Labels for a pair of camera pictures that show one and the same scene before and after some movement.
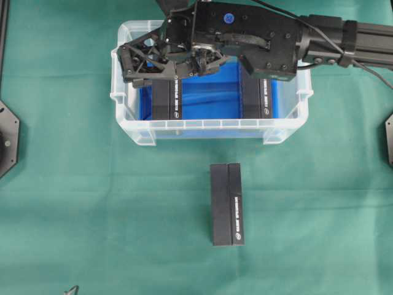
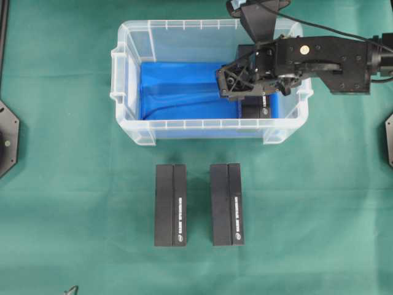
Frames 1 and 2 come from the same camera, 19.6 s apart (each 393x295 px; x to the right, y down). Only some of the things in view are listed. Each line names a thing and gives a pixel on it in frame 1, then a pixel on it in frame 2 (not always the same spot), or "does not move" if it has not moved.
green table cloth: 81,213 does not move
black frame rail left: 3,30 does not move
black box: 257,98 does not move
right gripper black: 268,42 -> 345,64
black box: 166,98 -> 171,205
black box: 226,205 does not move
